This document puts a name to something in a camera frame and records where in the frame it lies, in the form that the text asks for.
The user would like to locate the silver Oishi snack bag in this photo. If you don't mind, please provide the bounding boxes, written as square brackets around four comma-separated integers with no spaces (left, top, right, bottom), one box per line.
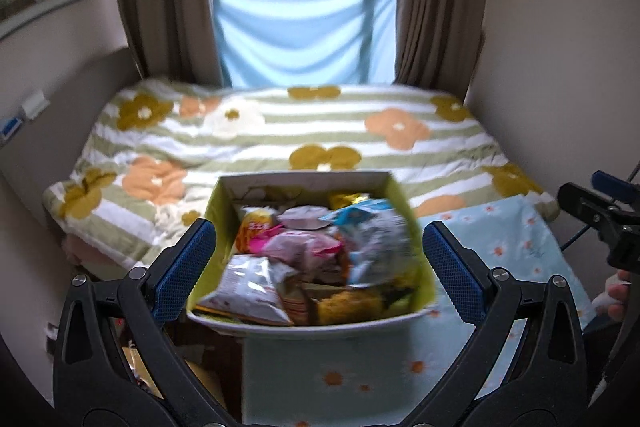
[194,254,297,326]

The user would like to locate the clear waffle cookie bag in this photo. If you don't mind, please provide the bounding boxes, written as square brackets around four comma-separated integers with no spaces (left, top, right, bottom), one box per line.
[314,289,385,325]

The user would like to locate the cheese stick snack bag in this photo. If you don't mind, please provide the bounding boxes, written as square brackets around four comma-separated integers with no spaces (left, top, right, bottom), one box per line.
[234,206,279,254]

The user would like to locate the pink striped snack bag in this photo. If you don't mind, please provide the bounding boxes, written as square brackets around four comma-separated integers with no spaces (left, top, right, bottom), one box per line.
[250,225,343,272]

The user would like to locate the gold foil snack bag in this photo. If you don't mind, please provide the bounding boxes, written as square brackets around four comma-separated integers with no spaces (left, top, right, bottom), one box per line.
[328,192,370,210]

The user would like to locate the person's right hand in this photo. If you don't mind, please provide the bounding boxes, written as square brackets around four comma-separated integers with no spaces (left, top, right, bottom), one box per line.
[592,270,631,322]

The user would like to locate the light blue daisy tablecloth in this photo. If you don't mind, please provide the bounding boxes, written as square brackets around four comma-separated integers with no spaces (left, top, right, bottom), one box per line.
[242,196,596,426]

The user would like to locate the floral striped duvet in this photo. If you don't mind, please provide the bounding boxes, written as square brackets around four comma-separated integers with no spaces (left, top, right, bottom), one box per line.
[42,78,559,268]

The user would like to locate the yellow-green cardboard box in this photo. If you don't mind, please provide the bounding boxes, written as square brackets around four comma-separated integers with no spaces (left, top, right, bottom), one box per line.
[186,170,435,339]

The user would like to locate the white cartoon snack bag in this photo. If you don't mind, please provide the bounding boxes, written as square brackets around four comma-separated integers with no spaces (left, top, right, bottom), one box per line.
[338,211,414,287]

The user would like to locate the grey bed headboard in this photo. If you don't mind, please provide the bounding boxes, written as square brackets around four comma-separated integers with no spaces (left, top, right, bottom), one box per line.
[1,48,140,230]

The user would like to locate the blue-white snack bag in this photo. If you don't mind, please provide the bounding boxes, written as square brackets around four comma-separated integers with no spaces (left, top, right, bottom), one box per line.
[319,198,397,227]

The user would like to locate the white sealed snack pouch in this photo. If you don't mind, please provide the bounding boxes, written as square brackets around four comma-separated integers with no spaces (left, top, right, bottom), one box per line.
[278,206,330,231]

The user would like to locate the blue box on headboard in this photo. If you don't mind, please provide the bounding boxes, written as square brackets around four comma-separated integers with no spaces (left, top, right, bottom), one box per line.
[0,117,24,146]

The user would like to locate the white box on headboard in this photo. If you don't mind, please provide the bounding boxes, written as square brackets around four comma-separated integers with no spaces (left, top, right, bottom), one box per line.
[20,90,51,121]

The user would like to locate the light blue window cloth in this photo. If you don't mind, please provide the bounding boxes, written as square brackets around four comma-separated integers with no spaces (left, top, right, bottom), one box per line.
[213,0,397,90]

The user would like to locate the black cable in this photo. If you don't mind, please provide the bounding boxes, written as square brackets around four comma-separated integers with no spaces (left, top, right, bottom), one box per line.
[560,160,640,253]

